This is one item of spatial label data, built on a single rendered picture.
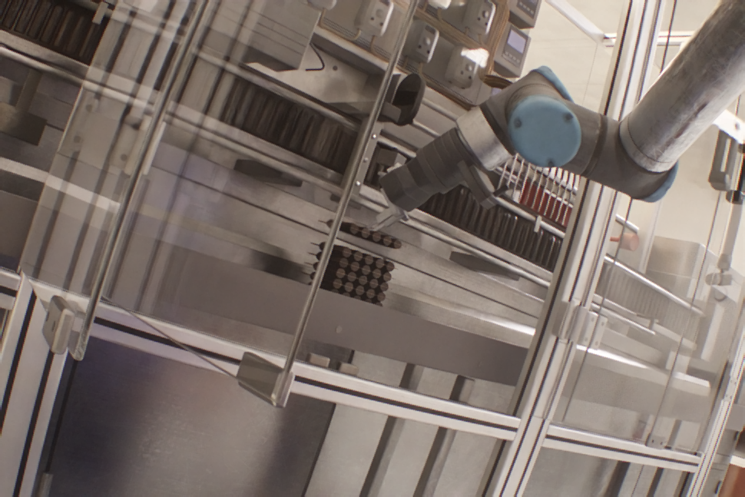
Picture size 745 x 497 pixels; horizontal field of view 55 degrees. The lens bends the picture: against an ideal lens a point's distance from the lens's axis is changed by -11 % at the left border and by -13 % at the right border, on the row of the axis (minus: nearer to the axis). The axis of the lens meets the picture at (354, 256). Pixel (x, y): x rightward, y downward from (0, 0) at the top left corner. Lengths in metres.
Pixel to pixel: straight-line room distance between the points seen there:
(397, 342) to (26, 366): 0.58
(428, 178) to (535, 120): 0.23
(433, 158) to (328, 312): 0.26
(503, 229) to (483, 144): 0.43
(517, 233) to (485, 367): 0.33
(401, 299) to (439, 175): 0.33
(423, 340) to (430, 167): 0.27
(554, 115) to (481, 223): 0.54
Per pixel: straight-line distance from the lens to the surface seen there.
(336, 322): 1.15
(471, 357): 1.33
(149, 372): 1.32
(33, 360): 0.91
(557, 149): 1.02
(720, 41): 0.84
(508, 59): 1.90
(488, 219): 1.52
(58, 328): 0.47
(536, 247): 1.63
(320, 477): 1.54
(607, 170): 1.05
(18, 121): 1.11
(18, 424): 0.93
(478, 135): 1.14
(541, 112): 1.01
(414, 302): 1.44
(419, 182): 1.17
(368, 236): 1.19
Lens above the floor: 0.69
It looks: 3 degrees up
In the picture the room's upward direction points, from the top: 19 degrees clockwise
